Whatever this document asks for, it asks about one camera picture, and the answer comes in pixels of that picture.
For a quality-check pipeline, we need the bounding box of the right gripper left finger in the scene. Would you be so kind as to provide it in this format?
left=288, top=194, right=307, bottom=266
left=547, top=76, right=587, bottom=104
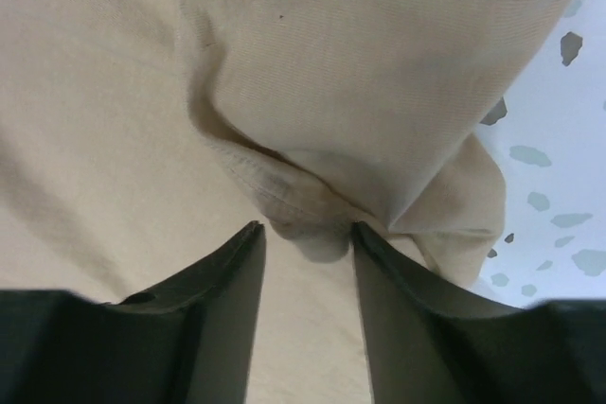
left=1, top=222, right=266, bottom=404

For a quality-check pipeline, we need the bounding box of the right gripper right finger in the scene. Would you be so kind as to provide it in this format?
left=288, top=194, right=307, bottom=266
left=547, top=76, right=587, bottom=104
left=351, top=222, right=605, bottom=403

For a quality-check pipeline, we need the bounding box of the beige t shirt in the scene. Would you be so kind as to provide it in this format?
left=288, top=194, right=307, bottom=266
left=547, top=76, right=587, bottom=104
left=1, top=0, right=571, bottom=403

